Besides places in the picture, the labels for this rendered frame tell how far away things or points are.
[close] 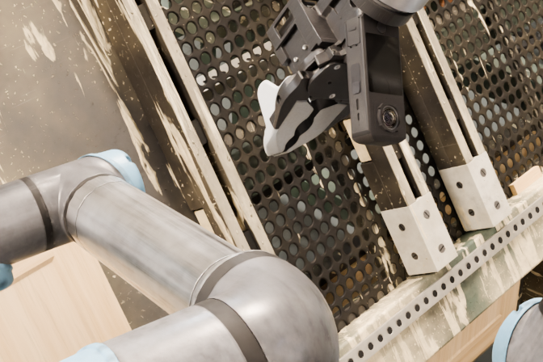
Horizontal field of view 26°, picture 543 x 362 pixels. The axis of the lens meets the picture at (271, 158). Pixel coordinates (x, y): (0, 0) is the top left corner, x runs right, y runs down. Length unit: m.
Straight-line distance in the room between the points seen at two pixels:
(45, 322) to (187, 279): 0.73
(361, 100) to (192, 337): 0.32
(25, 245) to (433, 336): 1.05
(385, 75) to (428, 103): 1.08
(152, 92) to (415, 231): 0.54
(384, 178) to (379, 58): 0.98
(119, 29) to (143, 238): 0.79
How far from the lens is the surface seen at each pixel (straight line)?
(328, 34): 1.06
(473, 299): 2.12
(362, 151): 2.01
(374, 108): 1.01
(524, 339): 1.42
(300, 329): 0.80
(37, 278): 1.63
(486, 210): 2.13
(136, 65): 1.74
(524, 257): 2.23
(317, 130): 1.12
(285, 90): 1.06
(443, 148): 2.13
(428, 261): 2.02
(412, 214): 1.99
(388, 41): 1.04
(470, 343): 2.81
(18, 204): 1.12
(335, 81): 1.06
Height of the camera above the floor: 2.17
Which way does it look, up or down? 33 degrees down
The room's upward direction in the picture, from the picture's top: straight up
